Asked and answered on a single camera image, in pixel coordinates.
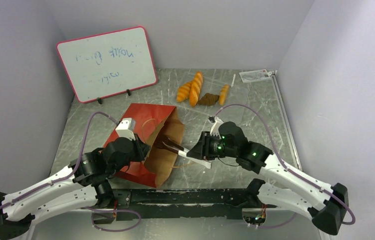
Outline white handled metal tongs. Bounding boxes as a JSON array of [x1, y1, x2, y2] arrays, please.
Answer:
[[153, 135, 212, 169]]

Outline red paper bag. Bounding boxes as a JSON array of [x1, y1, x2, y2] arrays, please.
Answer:
[[114, 103, 185, 188]]

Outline round brown bread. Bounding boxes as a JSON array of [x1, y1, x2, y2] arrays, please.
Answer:
[[197, 93, 220, 106]]

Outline yellow bread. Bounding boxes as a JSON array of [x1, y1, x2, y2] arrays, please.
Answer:
[[218, 84, 230, 106]]

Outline small striped orange croissant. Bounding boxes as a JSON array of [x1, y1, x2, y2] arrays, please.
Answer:
[[176, 81, 192, 103]]

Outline long orange baguette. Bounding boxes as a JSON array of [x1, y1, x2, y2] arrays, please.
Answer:
[[189, 71, 204, 107]]

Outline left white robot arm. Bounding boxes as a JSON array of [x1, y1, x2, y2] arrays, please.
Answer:
[[0, 136, 151, 240]]

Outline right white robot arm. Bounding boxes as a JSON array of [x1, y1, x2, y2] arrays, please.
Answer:
[[178, 121, 349, 236]]

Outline white marker pen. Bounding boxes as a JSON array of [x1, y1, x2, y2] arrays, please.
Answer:
[[230, 74, 236, 88]]

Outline small white card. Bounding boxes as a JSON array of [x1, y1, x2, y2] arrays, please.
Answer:
[[239, 69, 272, 83]]

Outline red framed whiteboard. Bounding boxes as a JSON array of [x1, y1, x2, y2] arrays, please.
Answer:
[[56, 26, 158, 103]]

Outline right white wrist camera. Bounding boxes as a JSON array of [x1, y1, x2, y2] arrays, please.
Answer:
[[208, 116, 224, 136]]

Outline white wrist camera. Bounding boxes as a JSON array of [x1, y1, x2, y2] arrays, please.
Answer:
[[115, 117, 136, 141], [208, 116, 224, 136]]

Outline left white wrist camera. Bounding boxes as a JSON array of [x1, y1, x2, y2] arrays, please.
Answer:
[[115, 117, 136, 141]]

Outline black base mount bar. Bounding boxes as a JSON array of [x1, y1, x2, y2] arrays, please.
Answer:
[[91, 178, 265, 224]]

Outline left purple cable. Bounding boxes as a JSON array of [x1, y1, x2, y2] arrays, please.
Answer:
[[0, 111, 143, 234]]

